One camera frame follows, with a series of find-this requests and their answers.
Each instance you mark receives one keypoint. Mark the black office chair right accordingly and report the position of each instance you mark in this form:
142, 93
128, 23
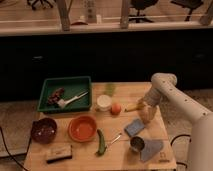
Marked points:
190, 4

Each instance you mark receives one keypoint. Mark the blue sponge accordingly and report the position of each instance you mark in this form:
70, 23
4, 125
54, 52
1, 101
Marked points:
134, 127

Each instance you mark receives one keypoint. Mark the orange fruit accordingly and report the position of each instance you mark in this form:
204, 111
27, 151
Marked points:
115, 109

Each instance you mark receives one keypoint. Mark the dark maroon bowl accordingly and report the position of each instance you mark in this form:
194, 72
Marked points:
44, 130

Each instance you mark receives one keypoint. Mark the green plastic tray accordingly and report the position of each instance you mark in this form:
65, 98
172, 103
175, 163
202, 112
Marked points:
72, 86

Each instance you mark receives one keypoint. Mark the metal cup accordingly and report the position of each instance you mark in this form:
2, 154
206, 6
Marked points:
137, 144

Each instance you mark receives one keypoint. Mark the wooden block eraser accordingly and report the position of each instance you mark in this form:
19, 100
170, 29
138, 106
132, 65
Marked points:
58, 153

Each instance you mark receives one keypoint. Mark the white round container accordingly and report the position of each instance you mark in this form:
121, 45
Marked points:
104, 102

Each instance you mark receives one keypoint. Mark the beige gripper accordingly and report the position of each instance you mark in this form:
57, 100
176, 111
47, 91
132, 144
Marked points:
146, 112

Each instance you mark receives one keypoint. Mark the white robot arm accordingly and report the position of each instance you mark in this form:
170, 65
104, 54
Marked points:
200, 150

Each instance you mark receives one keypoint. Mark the yellow banana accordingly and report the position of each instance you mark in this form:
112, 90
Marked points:
133, 107

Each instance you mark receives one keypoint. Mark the red bowl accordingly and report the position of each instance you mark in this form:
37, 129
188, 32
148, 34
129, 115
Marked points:
82, 128

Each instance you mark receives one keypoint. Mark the black office chair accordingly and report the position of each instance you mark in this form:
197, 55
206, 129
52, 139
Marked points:
190, 4
141, 5
43, 4

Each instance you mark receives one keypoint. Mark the grey blue cloth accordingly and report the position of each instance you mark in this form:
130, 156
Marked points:
151, 148

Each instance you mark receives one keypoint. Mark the metal spoon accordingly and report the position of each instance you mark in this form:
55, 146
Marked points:
112, 141

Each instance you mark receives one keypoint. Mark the black office chair left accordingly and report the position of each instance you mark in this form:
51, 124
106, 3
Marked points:
43, 4

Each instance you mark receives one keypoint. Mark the brown grape bunch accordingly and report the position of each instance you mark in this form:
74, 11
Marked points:
55, 96

